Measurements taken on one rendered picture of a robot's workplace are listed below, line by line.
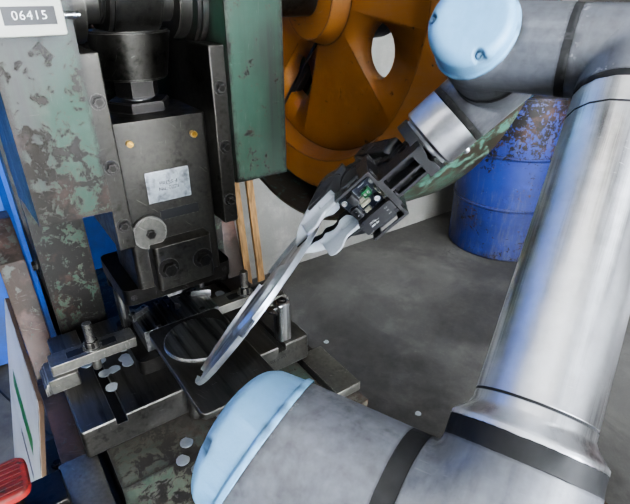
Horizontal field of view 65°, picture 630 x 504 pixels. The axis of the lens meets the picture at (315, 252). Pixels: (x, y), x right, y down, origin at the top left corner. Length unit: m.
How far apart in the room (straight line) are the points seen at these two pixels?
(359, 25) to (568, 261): 0.67
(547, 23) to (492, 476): 0.34
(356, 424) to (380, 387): 1.62
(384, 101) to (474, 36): 0.46
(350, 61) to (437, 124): 0.43
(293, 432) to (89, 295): 0.87
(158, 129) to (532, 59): 0.54
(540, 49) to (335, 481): 0.36
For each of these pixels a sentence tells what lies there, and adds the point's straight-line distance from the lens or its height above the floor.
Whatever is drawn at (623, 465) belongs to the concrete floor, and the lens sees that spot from 1.97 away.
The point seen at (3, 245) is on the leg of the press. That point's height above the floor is 0.86.
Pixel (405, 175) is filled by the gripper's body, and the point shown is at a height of 1.16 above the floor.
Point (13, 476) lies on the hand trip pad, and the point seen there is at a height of 0.76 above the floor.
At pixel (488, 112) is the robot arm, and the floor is 1.23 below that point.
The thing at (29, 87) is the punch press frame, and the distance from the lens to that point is 0.71.
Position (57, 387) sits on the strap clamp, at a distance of 1.01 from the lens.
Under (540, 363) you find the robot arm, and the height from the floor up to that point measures 1.14.
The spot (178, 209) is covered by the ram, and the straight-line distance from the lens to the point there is 0.85.
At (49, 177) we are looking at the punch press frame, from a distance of 0.73.
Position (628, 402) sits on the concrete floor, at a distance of 2.21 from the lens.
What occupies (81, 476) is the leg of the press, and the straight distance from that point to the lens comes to 0.96.
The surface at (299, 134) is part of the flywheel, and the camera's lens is 1.12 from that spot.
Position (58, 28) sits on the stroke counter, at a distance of 0.67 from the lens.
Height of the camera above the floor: 1.34
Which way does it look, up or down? 28 degrees down
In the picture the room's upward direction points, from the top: straight up
